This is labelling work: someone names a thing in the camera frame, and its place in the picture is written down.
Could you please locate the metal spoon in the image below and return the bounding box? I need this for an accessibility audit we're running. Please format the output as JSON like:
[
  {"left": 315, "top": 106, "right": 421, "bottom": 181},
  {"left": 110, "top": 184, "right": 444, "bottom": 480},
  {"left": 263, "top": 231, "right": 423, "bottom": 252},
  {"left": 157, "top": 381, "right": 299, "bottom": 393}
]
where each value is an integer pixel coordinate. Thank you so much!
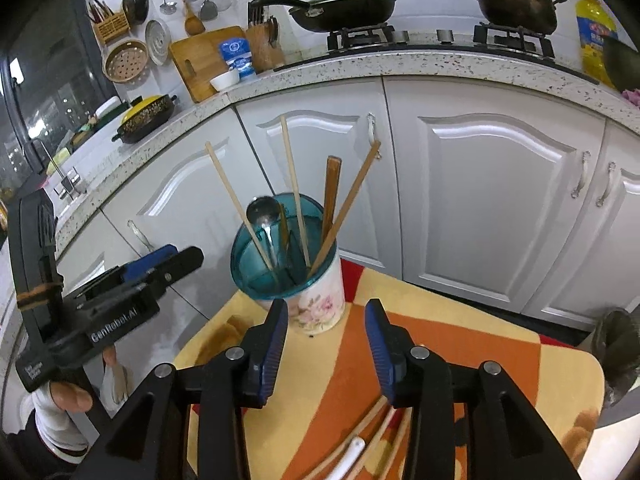
[{"left": 246, "top": 196, "right": 281, "bottom": 272}]

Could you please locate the orange and yellow blanket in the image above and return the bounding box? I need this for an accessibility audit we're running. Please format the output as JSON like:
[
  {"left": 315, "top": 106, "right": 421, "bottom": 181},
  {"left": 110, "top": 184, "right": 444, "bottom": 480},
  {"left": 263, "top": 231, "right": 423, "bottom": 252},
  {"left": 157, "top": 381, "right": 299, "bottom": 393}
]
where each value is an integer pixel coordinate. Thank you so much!
[{"left": 172, "top": 255, "right": 606, "bottom": 480}]

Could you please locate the thin brown wooden chopstick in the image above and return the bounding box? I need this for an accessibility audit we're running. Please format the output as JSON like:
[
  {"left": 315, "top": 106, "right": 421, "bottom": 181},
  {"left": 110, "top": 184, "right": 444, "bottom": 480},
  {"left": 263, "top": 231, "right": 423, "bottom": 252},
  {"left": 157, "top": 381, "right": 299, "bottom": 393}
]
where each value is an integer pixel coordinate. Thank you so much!
[{"left": 306, "top": 140, "right": 382, "bottom": 279}]

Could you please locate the dark cooking pot with lid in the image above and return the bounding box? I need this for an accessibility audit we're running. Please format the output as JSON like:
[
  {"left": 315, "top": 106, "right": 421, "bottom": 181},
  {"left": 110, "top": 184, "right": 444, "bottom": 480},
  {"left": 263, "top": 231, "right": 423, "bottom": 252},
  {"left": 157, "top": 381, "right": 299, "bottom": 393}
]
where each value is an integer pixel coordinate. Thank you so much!
[{"left": 464, "top": 0, "right": 569, "bottom": 37}]

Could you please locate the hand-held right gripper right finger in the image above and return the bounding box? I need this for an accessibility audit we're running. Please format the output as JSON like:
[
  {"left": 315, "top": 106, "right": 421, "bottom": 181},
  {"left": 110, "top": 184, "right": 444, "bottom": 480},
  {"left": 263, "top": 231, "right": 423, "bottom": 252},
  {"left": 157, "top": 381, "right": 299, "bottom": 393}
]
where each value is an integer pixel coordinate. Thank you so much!
[{"left": 364, "top": 299, "right": 576, "bottom": 480}]

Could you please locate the dark brown wooden chopstick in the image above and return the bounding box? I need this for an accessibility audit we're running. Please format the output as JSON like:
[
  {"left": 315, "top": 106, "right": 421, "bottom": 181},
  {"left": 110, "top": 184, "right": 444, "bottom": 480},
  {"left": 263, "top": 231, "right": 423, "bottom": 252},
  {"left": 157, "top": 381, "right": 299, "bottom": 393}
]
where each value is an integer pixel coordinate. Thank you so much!
[
  {"left": 321, "top": 156, "right": 343, "bottom": 247},
  {"left": 277, "top": 202, "right": 294, "bottom": 267}
]

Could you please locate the speckled stone countertop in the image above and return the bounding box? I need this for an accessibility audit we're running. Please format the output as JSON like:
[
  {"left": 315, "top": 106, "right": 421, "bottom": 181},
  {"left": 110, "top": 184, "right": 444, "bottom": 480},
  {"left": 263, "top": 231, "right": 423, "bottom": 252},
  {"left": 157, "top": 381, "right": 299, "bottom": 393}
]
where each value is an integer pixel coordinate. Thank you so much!
[{"left": 0, "top": 35, "right": 640, "bottom": 281}]

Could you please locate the white ceramic spoon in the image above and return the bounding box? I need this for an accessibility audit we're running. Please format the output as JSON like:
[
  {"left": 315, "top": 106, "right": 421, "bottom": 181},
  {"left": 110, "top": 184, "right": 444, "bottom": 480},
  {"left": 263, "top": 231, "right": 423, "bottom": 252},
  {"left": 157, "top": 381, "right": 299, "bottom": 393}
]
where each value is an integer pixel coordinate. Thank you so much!
[{"left": 320, "top": 436, "right": 366, "bottom": 480}]

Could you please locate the dark window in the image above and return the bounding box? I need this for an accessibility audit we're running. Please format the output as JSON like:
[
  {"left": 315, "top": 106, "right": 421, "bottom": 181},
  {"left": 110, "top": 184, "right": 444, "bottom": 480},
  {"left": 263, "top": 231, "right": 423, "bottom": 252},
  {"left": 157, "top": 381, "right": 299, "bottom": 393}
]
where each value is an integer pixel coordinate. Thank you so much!
[{"left": 0, "top": 0, "right": 122, "bottom": 202}]

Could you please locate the round bamboo steamer tray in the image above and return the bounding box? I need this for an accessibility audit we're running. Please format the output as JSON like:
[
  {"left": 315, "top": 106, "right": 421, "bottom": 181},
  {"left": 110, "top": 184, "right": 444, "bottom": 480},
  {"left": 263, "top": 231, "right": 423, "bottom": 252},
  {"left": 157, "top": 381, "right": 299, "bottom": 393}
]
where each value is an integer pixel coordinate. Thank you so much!
[{"left": 102, "top": 38, "right": 150, "bottom": 84}]

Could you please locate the floral ceramic utensil holder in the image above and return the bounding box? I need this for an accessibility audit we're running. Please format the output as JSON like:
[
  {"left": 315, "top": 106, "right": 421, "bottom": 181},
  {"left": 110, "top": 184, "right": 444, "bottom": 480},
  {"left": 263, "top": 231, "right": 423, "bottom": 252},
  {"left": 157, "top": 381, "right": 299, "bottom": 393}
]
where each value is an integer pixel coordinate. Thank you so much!
[{"left": 230, "top": 192, "right": 346, "bottom": 336}]

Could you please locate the dark trash bin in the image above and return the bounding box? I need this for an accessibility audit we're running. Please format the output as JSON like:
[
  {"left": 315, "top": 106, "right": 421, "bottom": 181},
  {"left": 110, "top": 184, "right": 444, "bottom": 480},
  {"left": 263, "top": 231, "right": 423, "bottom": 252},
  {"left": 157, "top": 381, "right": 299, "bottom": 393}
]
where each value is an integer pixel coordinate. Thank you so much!
[{"left": 580, "top": 306, "right": 640, "bottom": 407}]

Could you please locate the wooden spatula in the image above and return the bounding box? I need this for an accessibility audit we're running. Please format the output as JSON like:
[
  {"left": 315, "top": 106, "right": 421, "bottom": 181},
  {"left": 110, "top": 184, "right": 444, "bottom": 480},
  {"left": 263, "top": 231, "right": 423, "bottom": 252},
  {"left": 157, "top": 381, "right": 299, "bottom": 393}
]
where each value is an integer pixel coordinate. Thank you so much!
[{"left": 172, "top": 0, "right": 206, "bottom": 37}]

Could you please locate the small white bowl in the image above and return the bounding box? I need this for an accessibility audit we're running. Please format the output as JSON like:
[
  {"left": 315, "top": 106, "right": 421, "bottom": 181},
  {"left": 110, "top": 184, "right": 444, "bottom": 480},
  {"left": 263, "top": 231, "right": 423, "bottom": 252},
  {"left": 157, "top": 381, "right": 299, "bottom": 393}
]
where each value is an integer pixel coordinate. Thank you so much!
[{"left": 209, "top": 68, "right": 241, "bottom": 94}]

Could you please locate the wooden knife block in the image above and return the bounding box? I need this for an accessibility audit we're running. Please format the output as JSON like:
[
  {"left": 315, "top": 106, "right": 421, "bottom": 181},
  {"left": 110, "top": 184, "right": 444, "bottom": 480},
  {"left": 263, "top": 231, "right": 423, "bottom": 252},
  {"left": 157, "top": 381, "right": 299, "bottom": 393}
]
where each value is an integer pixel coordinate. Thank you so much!
[{"left": 244, "top": 2, "right": 287, "bottom": 74}]

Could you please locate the blue and white packet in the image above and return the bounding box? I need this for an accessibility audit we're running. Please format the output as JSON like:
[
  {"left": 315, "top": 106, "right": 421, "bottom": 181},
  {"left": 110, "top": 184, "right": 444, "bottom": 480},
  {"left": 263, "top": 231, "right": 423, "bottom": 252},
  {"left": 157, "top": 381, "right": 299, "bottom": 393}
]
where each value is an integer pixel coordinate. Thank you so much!
[{"left": 218, "top": 37, "right": 257, "bottom": 82}]

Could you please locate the wooden cutting board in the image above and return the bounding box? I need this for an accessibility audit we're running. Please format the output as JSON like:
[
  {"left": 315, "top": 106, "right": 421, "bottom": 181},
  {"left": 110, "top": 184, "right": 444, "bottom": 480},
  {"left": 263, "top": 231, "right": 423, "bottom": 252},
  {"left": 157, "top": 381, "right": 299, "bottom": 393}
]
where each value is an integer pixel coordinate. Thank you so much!
[{"left": 168, "top": 25, "right": 249, "bottom": 105}]

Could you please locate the row of wooden chopsticks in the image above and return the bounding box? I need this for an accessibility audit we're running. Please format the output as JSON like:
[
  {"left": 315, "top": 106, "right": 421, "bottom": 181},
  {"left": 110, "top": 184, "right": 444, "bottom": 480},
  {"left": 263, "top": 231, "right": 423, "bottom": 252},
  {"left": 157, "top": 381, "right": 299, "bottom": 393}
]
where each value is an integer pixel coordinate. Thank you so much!
[{"left": 300, "top": 397, "right": 389, "bottom": 480}]

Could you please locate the woven wall chopstick basket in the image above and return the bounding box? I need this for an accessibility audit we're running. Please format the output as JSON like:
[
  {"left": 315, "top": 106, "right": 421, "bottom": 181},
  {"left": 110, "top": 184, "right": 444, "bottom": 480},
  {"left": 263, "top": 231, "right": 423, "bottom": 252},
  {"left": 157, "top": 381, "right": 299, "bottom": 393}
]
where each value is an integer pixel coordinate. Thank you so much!
[{"left": 82, "top": 0, "right": 132, "bottom": 46}]

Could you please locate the white cabinet door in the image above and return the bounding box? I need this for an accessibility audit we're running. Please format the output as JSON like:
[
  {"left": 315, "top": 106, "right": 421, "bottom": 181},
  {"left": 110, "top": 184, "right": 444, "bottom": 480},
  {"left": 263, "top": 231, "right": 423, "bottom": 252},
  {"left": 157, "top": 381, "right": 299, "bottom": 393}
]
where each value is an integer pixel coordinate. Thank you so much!
[
  {"left": 381, "top": 76, "right": 609, "bottom": 317},
  {"left": 234, "top": 77, "right": 405, "bottom": 282},
  {"left": 524, "top": 119, "right": 640, "bottom": 332},
  {"left": 99, "top": 106, "right": 252, "bottom": 313}
]

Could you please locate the round metal steamer rack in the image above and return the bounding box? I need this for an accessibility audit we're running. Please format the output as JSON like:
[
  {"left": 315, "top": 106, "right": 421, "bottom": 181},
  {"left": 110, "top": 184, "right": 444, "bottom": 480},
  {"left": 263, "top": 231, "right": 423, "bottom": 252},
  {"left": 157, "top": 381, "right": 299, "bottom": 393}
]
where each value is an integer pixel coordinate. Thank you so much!
[{"left": 144, "top": 19, "right": 173, "bottom": 67}]

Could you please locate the black wok with lid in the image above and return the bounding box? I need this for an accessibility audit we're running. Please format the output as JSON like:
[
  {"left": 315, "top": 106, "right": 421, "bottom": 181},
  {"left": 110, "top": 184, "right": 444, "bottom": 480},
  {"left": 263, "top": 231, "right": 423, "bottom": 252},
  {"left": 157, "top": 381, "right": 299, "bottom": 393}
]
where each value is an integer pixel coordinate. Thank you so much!
[{"left": 249, "top": 0, "right": 397, "bottom": 34}]

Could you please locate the black gas stove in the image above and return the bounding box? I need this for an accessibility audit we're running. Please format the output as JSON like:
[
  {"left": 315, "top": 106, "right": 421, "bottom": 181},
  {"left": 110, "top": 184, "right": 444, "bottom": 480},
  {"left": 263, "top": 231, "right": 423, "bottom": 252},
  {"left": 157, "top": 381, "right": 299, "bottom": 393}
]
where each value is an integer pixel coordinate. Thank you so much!
[{"left": 274, "top": 22, "right": 557, "bottom": 70}]

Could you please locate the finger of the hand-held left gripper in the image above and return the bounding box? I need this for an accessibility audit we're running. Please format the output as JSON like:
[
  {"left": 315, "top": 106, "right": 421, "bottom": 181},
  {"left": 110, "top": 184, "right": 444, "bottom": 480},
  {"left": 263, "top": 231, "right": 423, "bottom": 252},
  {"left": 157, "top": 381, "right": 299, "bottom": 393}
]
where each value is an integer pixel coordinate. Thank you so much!
[
  {"left": 145, "top": 246, "right": 205, "bottom": 293},
  {"left": 120, "top": 244, "right": 178, "bottom": 283}
]

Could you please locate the person's left hand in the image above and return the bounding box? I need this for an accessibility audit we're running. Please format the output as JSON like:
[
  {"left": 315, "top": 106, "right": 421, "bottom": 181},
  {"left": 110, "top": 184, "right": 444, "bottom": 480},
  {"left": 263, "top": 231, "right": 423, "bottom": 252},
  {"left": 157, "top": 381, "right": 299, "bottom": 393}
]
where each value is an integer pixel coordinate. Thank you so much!
[{"left": 50, "top": 381, "right": 95, "bottom": 415}]

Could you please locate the metal sink faucet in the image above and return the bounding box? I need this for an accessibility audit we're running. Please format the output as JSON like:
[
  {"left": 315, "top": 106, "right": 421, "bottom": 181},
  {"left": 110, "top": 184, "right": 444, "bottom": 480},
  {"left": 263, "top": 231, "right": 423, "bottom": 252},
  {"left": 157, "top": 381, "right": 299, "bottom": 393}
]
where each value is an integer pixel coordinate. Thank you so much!
[{"left": 32, "top": 139, "right": 82, "bottom": 197}]

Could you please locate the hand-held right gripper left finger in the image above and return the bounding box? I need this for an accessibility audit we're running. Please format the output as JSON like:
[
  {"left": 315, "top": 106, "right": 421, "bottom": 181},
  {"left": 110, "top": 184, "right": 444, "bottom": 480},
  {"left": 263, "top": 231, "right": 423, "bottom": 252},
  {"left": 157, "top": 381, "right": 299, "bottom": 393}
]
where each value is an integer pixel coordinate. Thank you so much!
[{"left": 75, "top": 299, "right": 290, "bottom": 480}]

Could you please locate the yellow oil bottle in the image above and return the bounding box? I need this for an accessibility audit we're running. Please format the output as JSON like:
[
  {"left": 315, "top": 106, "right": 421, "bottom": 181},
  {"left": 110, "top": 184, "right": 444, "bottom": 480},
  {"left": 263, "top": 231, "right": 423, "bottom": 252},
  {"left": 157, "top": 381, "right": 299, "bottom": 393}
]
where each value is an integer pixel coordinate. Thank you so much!
[{"left": 574, "top": 0, "right": 620, "bottom": 90}]

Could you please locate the person's left forearm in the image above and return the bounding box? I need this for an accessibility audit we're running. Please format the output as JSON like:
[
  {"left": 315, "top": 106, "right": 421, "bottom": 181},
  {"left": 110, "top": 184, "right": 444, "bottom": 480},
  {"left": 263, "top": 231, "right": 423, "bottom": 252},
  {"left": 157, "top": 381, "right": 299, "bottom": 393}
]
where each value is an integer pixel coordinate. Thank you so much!
[{"left": 20, "top": 389, "right": 92, "bottom": 462}]

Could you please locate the dark wok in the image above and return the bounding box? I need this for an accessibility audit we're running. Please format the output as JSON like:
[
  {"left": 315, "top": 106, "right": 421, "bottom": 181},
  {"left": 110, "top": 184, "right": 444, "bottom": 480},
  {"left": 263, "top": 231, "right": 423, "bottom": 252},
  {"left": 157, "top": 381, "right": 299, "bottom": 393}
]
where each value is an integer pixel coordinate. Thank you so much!
[{"left": 602, "top": 34, "right": 640, "bottom": 92}]

